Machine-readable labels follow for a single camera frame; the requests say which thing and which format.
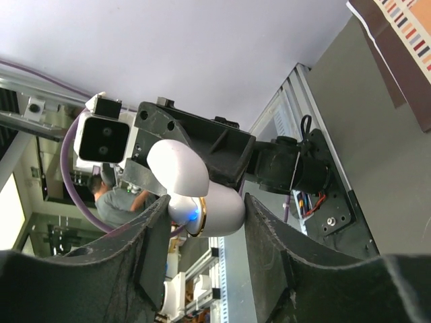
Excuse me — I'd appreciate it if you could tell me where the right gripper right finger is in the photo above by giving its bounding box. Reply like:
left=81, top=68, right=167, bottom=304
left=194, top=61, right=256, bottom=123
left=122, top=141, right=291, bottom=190
left=244, top=194, right=430, bottom=322

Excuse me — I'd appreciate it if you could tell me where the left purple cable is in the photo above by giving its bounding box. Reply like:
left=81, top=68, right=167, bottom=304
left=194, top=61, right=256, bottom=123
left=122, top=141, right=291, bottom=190
left=0, top=57, right=294, bottom=238

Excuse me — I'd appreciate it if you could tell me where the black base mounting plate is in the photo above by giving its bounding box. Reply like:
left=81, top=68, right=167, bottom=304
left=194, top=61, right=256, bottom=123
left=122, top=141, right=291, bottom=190
left=296, top=129, right=379, bottom=260

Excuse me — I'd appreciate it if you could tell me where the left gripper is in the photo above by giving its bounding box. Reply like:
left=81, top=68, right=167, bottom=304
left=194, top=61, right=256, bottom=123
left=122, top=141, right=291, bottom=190
left=121, top=101, right=256, bottom=196

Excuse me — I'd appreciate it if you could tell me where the aluminium frame rail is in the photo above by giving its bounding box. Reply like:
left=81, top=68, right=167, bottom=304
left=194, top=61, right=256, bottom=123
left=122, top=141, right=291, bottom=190
left=3, top=65, right=351, bottom=312

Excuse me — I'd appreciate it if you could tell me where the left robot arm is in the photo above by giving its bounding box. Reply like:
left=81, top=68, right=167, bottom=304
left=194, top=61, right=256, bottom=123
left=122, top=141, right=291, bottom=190
left=123, top=100, right=331, bottom=195

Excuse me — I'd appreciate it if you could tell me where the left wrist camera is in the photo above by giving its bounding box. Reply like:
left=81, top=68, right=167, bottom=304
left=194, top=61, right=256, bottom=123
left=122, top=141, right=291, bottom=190
left=73, top=93, right=131, bottom=164

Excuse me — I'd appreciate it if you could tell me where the patchwork orange placemat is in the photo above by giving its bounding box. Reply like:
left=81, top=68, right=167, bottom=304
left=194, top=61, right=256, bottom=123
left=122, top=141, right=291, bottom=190
left=346, top=1, right=430, bottom=133

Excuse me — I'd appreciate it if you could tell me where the white charging case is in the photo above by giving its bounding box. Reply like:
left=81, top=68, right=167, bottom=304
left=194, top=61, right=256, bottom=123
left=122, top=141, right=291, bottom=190
left=147, top=139, right=245, bottom=238

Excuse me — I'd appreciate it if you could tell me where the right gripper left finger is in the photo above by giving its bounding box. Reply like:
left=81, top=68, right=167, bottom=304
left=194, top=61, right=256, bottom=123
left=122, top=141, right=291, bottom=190
left=1, top=195, right=171, bottom=322

